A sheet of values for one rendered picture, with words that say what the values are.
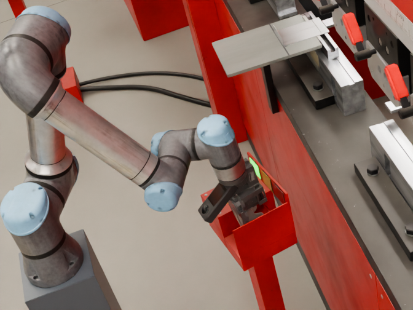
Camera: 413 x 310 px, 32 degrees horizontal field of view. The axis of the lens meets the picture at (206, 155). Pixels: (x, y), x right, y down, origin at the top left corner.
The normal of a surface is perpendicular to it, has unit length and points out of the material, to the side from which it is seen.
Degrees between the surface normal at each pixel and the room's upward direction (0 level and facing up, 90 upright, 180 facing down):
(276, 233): 90
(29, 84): 54
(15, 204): 8
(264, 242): 90
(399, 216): 0
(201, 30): 90
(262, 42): 0
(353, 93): 90
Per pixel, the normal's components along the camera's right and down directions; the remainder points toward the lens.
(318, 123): -0.22, -0.74
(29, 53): 0.45, -0.38
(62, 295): 0.29, 0.57
